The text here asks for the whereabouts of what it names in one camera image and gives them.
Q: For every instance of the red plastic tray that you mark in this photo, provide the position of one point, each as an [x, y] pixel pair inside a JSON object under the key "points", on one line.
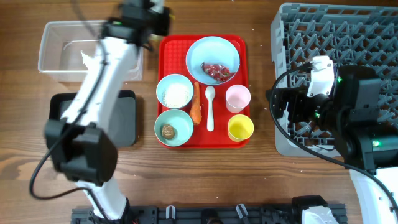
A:
{"points": [[172, 53]]}

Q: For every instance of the green bowl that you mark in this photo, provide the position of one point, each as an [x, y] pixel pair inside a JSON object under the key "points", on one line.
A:
{"points": [[181, 124]]}

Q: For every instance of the large light blue plate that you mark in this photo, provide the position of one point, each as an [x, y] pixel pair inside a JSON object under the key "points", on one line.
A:
{"points": [[211, 51]]}

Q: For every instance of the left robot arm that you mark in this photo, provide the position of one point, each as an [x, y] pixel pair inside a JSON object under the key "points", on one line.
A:
{"points": [[78, 142]]}

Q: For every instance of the brown food lump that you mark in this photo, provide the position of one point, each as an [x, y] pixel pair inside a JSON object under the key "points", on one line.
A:
{"points": [[168, 131]]}

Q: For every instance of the orange carrot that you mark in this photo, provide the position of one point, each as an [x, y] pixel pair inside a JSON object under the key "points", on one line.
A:
{"points": [[195, 111]]}

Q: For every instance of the pink plastic cup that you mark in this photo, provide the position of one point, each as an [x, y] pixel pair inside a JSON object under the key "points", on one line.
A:
{"points": [[237, 98]]}

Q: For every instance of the white rice pile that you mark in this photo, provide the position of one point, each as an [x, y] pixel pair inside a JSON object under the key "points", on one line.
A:
{"points": [[176, 95]]}

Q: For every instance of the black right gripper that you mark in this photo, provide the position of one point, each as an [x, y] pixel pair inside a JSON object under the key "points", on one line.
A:
{"points": [[296, 96]]}

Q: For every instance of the grey dishwasher rack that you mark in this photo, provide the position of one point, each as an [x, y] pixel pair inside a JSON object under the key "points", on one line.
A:
{"points": [[361, 35]]}

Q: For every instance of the clear plastic waste bin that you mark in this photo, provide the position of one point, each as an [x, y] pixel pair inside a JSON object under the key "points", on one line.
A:
{"points": [[62, 41]]}

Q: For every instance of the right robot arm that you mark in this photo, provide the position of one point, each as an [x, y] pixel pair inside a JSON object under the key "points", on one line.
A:
{"points": [[368, 147]]}

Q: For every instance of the white tissue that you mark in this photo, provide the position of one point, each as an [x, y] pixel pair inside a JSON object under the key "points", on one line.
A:
{"points": [[88, 62]]}

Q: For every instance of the light blue bowl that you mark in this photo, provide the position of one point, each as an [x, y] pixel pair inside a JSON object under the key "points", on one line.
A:
{"points": [[170, 79]]}

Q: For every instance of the yellow plastic cup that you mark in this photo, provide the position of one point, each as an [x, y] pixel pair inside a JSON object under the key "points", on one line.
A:
{"points": [[240, 127]]}

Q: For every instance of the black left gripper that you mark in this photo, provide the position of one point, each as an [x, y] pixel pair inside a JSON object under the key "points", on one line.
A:
{"points": [[167, 18]]}

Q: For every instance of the red snack wrapper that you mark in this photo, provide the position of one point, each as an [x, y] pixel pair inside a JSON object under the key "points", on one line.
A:
{"points": [[217, 72]]}

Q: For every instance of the white plastic spoon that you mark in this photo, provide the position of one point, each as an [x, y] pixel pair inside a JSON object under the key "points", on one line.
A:
{"points": [[210, 95]]}

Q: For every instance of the black food waste tray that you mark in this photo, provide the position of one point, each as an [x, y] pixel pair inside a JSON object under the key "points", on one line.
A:
{"points": [[122, 127]]}

